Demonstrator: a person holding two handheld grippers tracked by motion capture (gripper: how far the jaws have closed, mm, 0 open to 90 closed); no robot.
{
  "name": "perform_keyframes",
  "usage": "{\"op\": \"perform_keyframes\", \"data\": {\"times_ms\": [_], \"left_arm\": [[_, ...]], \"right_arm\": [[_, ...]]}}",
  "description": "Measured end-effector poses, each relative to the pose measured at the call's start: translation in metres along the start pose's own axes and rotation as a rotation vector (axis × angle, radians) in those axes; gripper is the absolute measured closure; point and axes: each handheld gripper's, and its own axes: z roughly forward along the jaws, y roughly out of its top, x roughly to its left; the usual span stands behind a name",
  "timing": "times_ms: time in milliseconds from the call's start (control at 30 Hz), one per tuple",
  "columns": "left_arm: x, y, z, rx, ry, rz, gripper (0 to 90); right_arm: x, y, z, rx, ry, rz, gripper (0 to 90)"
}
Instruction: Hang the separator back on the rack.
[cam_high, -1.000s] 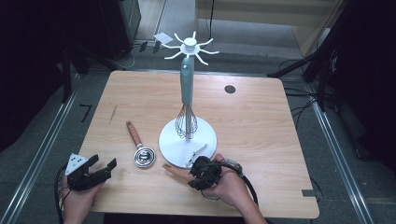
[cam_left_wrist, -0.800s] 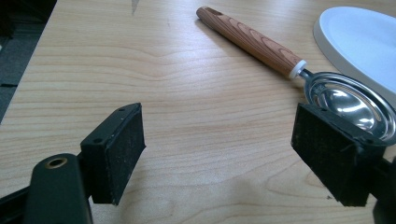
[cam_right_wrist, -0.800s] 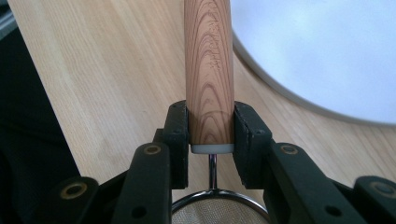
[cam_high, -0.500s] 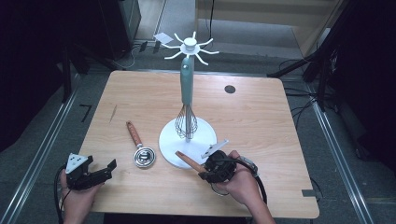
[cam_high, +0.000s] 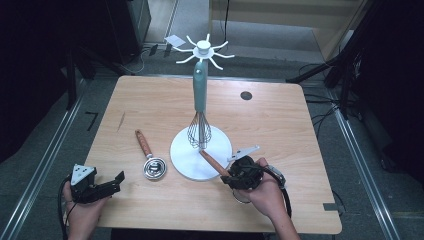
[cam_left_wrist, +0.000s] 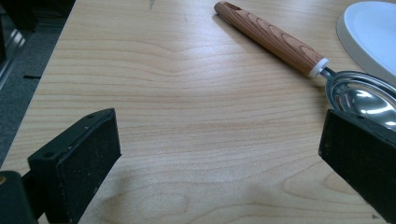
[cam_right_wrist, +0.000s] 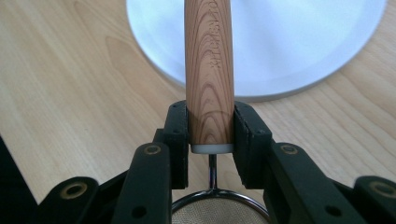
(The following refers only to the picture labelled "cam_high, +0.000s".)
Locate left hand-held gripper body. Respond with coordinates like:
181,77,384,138
69,163,102,205

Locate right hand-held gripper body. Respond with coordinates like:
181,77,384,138
223,144,267,191

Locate wooden handled mesh strainer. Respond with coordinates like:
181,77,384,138
198,149,253,205

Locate wooden handled steel ladle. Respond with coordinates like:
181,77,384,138
134,129,168,181

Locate white utensil rack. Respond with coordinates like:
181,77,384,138
171,33,236,182

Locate teal handled wire whisk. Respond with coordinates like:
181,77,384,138
186,59,213,150

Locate person's right hand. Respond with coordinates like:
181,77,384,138
234,156,288,219

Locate person's left hand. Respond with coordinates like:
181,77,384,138
61,180,113,233

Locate silver wristwatch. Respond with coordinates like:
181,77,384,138
265,164,288,191

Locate black metal stand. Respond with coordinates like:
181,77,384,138
64,49,80,112

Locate white paper sheet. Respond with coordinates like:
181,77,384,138
164,34,186,48

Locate black tripod stand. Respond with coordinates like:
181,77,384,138
285,0,388,121

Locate black cabinet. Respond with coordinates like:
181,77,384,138
104,0,152,66

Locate light wooden platform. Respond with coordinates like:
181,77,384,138
208,0,372,63

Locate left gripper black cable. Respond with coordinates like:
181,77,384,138
57,176,75,240

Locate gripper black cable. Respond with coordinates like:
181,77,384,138
280,187,294,220
57,176,75,240

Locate aluminium floor rail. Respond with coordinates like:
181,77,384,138
328,89,402,240
0,94,85,240

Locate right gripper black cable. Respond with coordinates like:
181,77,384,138
280,187,294,220

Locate black floor cables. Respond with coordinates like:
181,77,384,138
298,62,349,139

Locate white floor cable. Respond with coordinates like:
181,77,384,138
119,49,148,75

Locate black hanging cable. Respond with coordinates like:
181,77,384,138
222,0,231,44

